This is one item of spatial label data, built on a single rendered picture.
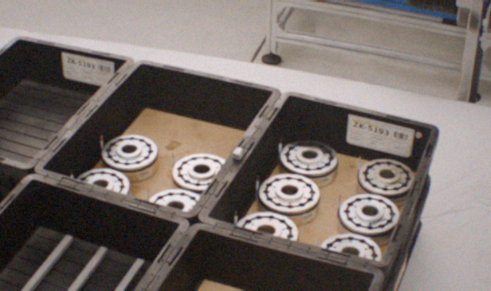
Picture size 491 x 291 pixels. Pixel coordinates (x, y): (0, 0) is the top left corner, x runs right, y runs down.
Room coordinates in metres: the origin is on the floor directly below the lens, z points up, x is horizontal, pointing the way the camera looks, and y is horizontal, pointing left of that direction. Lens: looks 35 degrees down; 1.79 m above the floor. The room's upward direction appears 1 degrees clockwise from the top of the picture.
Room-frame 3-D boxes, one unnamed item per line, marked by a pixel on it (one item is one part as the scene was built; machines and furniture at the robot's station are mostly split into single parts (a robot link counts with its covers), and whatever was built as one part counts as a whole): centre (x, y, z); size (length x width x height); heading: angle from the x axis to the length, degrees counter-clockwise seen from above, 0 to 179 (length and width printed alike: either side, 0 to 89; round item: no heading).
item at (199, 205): (1.27, 0.14, 0.92); 0.40 x 0.30 x 0.02; 159
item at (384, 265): (1.16, -0.14, 0.92); 0.40 x 0.30 x 0.02; 159
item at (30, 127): (1.37, 0.43, 0.87); 0.40 x 0.30 x 0.11; 159
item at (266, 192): (1.18, -0.07, 0.86); 0.10 x 0.10 x 0.01
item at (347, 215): (1.13, -0.20, 0.86); 0.10 x 0.10 x 0.01
